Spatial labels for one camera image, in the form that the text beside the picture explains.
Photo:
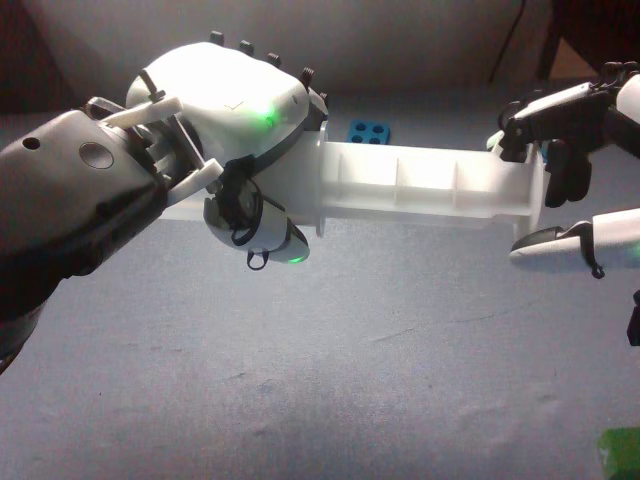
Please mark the blue square four-hole block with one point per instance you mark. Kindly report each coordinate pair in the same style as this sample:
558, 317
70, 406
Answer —
370, 132

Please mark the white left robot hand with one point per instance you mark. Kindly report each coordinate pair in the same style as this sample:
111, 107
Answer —
225, 90

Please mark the green block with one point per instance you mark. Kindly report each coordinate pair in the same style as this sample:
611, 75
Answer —
622, 455

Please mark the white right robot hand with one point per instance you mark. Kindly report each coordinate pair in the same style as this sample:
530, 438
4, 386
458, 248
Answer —
565, 120

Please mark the grey table cloth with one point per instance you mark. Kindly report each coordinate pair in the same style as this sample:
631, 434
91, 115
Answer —
300, 350

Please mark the dark furniture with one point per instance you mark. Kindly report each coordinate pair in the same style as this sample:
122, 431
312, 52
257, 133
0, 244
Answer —
590, 25

